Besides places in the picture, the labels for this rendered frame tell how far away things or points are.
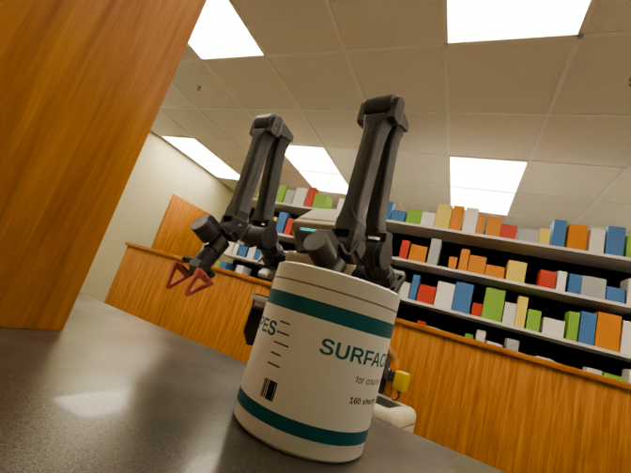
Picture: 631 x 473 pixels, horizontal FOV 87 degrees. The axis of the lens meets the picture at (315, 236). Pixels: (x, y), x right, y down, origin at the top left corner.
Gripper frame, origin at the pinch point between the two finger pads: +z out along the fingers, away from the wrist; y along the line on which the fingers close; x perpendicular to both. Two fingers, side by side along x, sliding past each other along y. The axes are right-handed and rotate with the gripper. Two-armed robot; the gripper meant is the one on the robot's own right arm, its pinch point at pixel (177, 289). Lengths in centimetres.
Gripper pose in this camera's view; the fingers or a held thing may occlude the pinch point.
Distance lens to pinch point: 103.1
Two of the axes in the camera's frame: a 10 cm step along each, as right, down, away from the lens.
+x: 3.6, 7.0, 6.1
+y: 7.9, 1.1, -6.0
